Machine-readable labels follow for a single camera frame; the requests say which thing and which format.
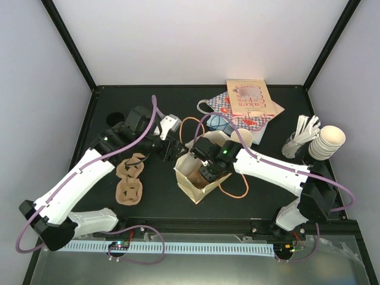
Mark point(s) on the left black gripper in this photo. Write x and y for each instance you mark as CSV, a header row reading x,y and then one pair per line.
x,y
168,153

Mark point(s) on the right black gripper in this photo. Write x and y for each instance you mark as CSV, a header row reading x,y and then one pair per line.
x,y
209,177

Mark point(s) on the kraft paper bag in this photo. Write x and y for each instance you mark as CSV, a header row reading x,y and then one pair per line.
x,y
188,169

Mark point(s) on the brown pulp cup carrier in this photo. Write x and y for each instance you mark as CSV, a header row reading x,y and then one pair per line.
x,y
197,179

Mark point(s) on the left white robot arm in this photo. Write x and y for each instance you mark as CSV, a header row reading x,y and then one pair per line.
x,y
51,216

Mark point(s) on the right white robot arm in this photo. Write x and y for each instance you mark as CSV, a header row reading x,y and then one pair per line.
x,y
314,193

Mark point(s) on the light blue paper bag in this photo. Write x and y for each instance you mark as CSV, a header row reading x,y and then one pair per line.
x,y
252,125

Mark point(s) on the blue checkered paper bag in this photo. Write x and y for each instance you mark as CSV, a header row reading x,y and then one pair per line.
x,y
221,104

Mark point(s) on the clear stirrer holder cup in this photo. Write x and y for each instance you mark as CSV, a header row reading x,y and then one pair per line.
x,y
291,148

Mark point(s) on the pink cakes paper bag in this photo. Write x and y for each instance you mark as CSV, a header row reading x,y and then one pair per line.
x,y
251,98

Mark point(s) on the white stirrer packets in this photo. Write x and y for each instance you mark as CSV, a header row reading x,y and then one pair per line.
x,y
306,130

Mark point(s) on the small circuit board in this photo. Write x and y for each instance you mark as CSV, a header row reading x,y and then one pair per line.
x,y
119,245

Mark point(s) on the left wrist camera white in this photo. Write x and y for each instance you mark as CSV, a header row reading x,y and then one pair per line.
x,y
169,123

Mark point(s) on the light blue cable duct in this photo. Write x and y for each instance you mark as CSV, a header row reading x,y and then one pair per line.
x,y
186,248

